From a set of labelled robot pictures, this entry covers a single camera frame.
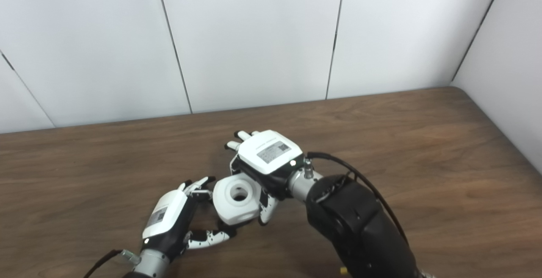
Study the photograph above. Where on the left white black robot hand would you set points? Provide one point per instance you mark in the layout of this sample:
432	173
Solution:
169	218

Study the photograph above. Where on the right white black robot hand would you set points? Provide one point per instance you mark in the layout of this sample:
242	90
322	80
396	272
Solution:
269	155

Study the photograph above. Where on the round white piece with holes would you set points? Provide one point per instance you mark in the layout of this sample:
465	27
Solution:
237	199

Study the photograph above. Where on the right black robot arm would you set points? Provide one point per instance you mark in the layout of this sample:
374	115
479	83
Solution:
360	227

